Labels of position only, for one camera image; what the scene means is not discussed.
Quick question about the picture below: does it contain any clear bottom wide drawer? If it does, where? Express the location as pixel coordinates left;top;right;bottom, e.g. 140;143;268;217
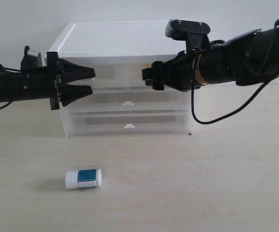
61;111;194;137

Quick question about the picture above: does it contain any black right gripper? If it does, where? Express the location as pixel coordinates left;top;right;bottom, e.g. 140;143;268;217
142;46;231;92

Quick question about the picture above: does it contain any clear wide drawer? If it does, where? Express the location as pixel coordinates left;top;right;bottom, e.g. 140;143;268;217
63;91;191;112
61;111;194;137

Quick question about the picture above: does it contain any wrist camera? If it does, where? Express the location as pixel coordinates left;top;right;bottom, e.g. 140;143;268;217
165;19;211;52
20;45;43;70

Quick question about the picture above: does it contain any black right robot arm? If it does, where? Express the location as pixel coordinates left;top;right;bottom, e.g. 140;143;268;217
142;19;279;92

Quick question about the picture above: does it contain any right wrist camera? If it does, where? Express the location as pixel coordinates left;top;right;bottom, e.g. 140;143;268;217
165;19;211;52

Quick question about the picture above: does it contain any white pill bottle blue label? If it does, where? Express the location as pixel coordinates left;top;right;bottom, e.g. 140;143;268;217
65;169;102;189

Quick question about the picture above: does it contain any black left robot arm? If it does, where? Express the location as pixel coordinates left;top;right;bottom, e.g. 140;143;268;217
0;52;96;110

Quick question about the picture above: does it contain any white plastic drawer cabinet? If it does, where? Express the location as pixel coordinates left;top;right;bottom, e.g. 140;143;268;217
50;19;199;138

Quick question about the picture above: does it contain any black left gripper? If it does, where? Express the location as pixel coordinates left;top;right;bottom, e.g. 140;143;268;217
20;51;95;110

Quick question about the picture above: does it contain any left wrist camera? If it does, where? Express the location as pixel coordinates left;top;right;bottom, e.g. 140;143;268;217
20;45;43;70

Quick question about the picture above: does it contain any black right camera cable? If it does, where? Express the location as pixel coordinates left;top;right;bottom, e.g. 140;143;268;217
190;16;279;126

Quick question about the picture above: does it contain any clear middle wide drawer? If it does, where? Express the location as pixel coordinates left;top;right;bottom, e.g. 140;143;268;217
63;91;191;112

